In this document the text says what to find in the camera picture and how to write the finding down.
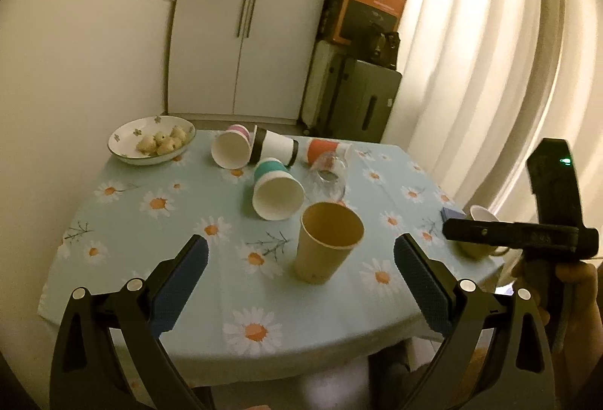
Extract clear glass cup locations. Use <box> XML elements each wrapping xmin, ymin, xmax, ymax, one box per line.
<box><xmin>308</xmin><ymin>151</ymin><xmax>350</xmax><ymax>202</ymax></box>

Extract person's right hand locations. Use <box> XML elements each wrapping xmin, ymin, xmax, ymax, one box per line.
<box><xmin>511</xmin><ymin>257</ymin><xmax>603</xmax><ymax>347</ymax></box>

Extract black band paper cup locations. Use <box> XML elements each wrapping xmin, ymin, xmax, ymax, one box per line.
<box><xmin>248</xmin><ymin>124</ymin><xmax>301</xmax><ymax>167</ymax></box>

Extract white ceramic cup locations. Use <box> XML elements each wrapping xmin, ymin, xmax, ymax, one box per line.
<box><xmin>459</xmin><ymin>203</ymin><xmax>512</xmax><ymax>261</ymax></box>

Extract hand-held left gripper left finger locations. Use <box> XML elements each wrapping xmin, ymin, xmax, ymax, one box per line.
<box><xmin>49</xmin><ymin>234</ymin><xmax>211</xmax><ymax>410</ymax></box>

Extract cream curtain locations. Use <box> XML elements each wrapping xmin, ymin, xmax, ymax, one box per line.
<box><xmin>377</xmin><ymin>0</ymin><xmax>603</xmax><ymax>261</ymax></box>

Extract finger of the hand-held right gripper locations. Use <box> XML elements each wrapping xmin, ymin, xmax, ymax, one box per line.
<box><xmin>442</xmin><ymin>218</ymin><xmax>580</xmax><ymax>251</ymax></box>

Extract dark grey suitcase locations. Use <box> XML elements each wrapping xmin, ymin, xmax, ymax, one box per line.
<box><xmin>329</xmin><ymin>56</ymin><xmax>404</xmax><ymax>142</ymax></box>

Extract light grey suitcase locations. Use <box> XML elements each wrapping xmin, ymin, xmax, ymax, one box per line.
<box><xmin>298</xmin><ymin>40</ymin><xmax>350</xmax><ymax>133</ymax></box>

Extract orange and black cardboard box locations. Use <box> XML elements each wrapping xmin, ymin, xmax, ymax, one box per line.
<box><xmin>324</xmin><ymin>0</ymin><xmax>410</xmax><ymax>44</ymax></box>

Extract brown paper cup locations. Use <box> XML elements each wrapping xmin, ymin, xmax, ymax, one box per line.
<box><xmin>292</xmin><ymin>201</ymin><xmax>366</xmax><ymax>285</ymax></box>

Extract flower print bowl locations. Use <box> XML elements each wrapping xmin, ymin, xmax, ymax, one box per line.
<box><xmin>108</xmin><ymin>115</ymin><xmax>197</xmax><ymax>166</ymax></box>

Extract white wardrobe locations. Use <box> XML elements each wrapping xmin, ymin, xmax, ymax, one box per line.
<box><xmin>167</xmin><ymin>0</ymin><xmax>345</xmax><ymax>125</ymax></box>

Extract daisy print tablecloth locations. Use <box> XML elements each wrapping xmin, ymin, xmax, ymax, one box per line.
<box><xmin>37</xmin><ymin>127</ymin><xmax>508</xmax><ymax>385</ymax></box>

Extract teal band paper cup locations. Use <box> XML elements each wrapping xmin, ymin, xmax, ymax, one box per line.
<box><xmin>251</xmin><ymin>158</ymin><xmax>306</xmax><ymax>222</ymax></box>

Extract pile of small buns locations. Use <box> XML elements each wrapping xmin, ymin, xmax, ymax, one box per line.
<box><xmin>136</xmin><ymin>125</ymin><xmax>190</xmax><ymax>157</ymax></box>

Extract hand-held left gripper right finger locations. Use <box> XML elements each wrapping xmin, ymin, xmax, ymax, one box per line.
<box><xmin>393</xmin><ymin>233</ymin><xmax>557</xmax><ymax>410</ymax></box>

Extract pink band paper cup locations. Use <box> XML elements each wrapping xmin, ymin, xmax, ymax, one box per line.
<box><xmin>210</xmin><ymin>124</ymin><xmax>256</xmax><ymax>170</ymax></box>

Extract orange band paper cup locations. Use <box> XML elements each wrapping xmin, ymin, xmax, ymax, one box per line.
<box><xmin>305</xmin><ymin>138</ymin><xmax>354</xmax><ymax>167</ymax></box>

